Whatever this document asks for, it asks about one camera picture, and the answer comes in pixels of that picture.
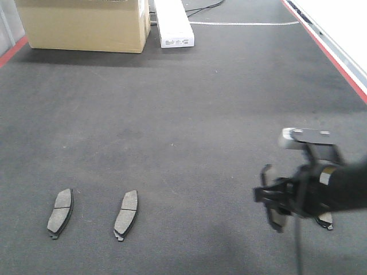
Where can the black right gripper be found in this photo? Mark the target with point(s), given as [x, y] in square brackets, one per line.
[302, 193]

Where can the white conveyor side rail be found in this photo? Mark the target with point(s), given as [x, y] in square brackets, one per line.
[339, 30]

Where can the long white box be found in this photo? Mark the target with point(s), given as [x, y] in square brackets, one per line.
[173, 25]

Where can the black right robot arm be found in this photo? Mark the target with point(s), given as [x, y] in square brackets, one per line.
[346, 186]

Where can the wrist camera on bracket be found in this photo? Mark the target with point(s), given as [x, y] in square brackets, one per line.
[317, 145]

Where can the cardboard box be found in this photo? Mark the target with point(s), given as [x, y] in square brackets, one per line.
[99, 26]

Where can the brake pad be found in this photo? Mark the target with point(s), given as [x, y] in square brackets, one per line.
[325, 221]
[61, 213]
[127, 215]
[275, 219]

